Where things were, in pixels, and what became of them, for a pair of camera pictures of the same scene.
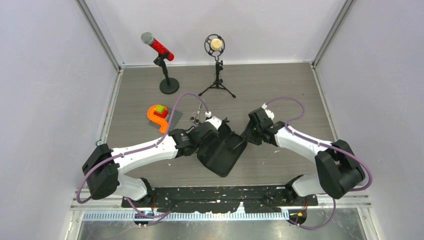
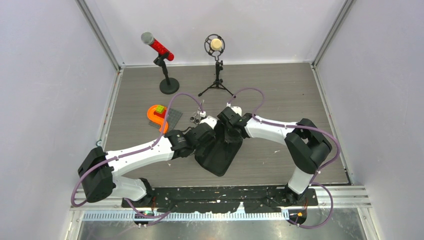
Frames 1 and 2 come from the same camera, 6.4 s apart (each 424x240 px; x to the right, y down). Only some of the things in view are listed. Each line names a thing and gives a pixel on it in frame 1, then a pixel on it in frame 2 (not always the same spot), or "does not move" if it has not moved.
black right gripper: x=247 y=135 → x=229 y=139
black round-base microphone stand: x=167 y=86 does not move
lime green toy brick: x=159 y=108 does not move
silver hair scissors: x=196 y=118 does not move
